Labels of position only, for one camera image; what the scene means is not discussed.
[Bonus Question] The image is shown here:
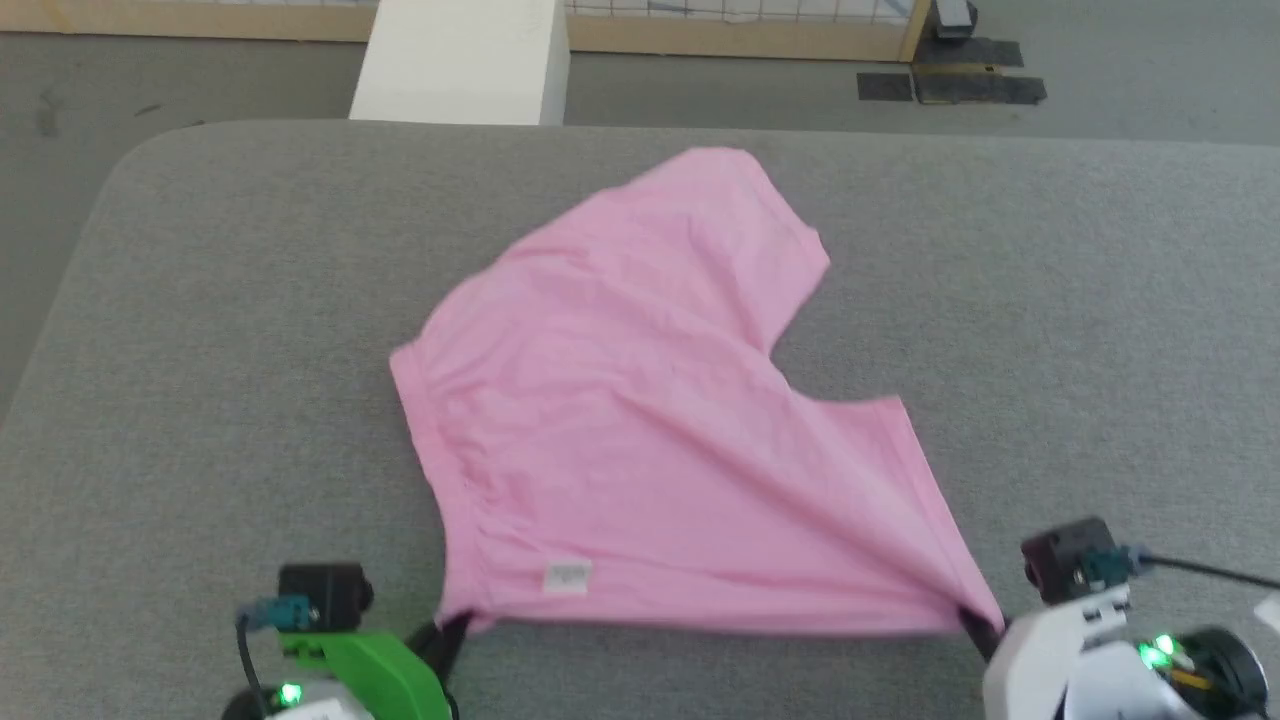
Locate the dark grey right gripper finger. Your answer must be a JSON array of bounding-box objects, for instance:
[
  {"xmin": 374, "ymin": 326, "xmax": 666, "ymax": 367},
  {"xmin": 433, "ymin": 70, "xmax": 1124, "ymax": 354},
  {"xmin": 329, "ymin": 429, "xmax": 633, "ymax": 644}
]
[{"xmin": 957, "ymin": 604, "xmax": 1007, "ymax": 663}]

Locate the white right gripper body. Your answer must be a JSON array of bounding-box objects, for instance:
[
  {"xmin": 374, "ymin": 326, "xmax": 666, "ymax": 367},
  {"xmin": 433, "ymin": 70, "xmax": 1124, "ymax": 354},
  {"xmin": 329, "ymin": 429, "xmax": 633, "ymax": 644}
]
[{"xmin": 982, "ymin": 584, "xmax": 1133, "ymax": 720}]

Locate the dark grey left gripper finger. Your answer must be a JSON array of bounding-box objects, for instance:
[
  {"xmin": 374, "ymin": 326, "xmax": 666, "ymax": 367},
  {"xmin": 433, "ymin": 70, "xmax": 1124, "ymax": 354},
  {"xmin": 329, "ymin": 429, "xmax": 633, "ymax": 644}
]
[{"xmin": 404, "ymin": 611, "xmax": 473, "ymax": 675}]

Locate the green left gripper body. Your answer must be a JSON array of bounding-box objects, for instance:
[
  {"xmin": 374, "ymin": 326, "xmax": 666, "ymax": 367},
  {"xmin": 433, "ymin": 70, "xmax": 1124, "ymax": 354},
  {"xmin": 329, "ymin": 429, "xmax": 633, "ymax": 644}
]
[{"xmin": 280, "ymin": 628, "xmax": 453, "ymax": 720}]

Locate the pink garment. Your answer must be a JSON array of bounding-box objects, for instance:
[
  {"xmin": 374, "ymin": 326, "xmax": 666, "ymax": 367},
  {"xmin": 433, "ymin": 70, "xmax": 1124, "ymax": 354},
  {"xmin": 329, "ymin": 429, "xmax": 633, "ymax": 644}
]
[{"xmin": 387, "ymin": 146, "xmax": 1007, "ymax": 642}]

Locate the black mat with yellow edge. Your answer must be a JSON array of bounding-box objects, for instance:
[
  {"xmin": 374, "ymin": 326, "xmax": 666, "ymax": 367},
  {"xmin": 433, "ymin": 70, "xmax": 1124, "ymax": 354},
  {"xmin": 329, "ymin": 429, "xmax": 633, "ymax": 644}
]
[{"xmin": 912, "ymin": 64, "xmax": 1049, "ymax": 107}]

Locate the white rectangular box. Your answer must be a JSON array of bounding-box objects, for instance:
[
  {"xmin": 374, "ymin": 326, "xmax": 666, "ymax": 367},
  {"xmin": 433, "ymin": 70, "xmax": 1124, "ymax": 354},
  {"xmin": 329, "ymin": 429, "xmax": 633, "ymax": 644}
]
[{"xmin": 348, "ymin": 0, "xmax": 570, "ymax": 127}]

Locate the grey metal stand base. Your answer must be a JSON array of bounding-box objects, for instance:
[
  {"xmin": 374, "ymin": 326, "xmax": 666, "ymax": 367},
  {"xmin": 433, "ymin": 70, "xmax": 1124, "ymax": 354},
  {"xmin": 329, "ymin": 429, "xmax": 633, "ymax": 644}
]
[{"xmin": 930, "ymin": 0, "xmax": 981, "ymax": 42}]

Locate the black cable with teal plug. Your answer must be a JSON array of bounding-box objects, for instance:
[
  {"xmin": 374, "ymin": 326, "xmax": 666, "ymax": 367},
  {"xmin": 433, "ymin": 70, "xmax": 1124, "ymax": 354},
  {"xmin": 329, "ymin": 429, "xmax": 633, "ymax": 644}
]
[
  {"xmin": 1088, "ymin": 544, "xmax": 1280, "ymax": 592},
  {"xmin": 234, "ymin": 596, "xmax": 313, "ymax": 720}
]

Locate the wire mesh wood-framed fence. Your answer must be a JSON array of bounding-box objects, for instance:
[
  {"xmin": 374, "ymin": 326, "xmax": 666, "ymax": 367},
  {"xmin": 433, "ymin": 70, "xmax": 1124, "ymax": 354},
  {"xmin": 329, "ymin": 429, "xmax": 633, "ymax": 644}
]
[{"xmin": 0, "ymin": 0, "xmax": 933, "ymax": 64}]

